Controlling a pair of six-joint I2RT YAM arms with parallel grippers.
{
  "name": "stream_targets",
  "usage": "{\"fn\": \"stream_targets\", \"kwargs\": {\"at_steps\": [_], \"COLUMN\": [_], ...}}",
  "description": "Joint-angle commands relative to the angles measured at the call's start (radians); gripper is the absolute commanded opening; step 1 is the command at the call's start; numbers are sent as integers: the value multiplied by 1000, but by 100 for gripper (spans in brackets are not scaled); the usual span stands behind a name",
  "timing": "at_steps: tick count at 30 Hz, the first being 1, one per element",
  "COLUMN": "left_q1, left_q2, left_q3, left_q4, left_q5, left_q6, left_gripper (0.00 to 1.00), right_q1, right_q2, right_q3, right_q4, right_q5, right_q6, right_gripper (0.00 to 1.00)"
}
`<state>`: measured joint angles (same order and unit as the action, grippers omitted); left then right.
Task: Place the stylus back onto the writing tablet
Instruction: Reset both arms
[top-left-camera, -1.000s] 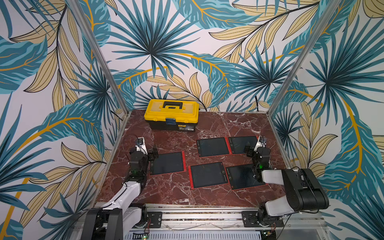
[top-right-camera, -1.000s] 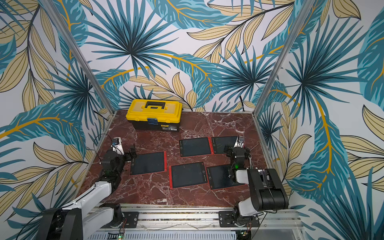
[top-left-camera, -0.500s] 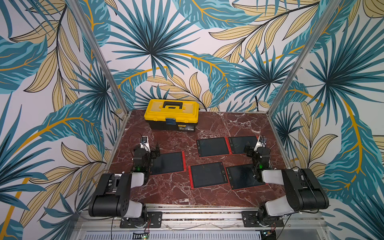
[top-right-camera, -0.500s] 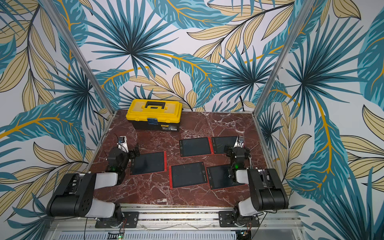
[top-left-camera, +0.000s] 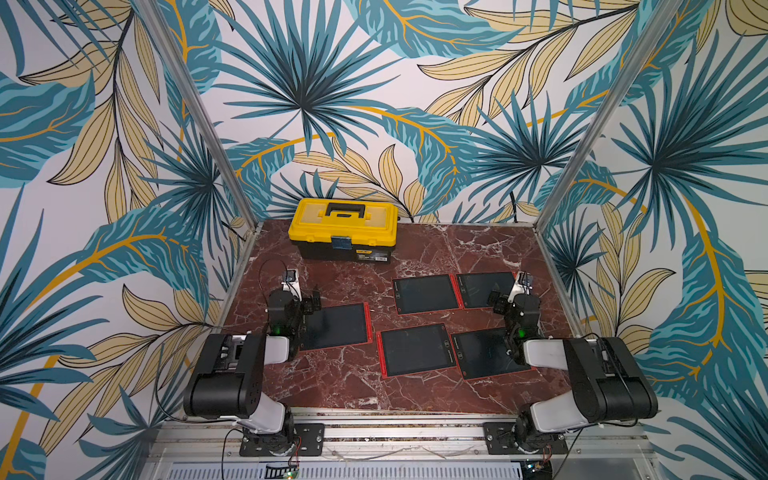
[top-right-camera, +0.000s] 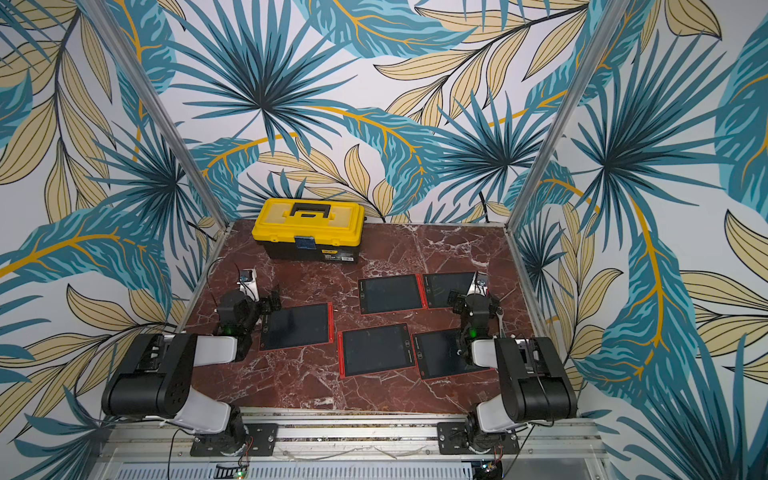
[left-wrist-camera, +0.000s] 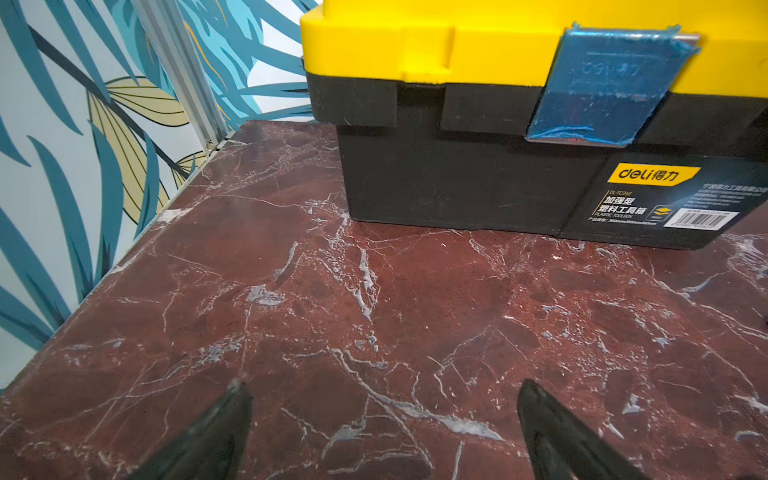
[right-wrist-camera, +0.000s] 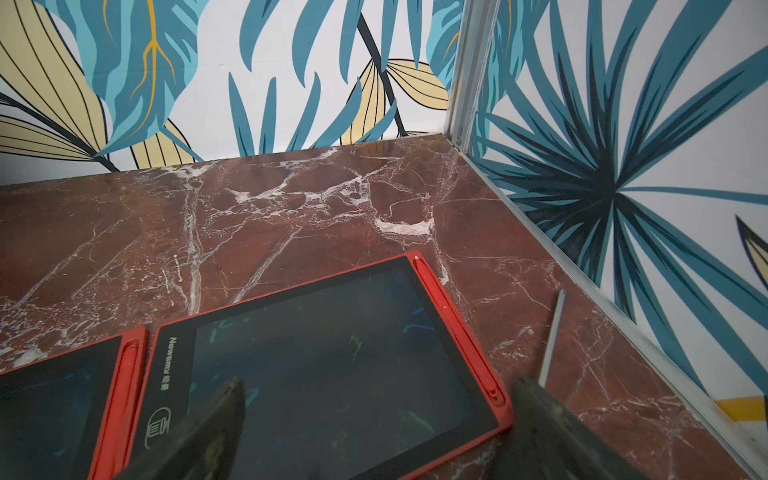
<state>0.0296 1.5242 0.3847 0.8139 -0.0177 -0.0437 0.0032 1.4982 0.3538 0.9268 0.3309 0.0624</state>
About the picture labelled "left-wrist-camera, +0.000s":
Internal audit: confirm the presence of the left aluminium corner post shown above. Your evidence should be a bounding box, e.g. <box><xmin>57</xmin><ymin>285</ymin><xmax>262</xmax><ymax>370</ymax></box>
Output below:
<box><xmin>132</xmin><ymin>0</ymin><xmax>228</xmax><ymax>154</ymax></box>

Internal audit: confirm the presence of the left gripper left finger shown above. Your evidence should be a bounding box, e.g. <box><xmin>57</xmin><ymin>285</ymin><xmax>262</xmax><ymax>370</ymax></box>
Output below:
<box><xmin>129</xmin><ymin>379</ymin><xmax>252</xmax><ymax>479</ymax></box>

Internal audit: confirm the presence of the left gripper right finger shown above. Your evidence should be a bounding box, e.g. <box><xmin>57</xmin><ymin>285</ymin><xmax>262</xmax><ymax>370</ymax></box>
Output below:
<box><xmin>517</xmin><ymin>379</ymin><xmax>646</xmax><ymax>479</ymax></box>

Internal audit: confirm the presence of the yellow black toolbox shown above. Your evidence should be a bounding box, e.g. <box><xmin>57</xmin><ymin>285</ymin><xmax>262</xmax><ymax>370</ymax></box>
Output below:
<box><xmin>300</xmin><ymin>0</ymin><xmax>767</xmax><ymax>250</ymax></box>

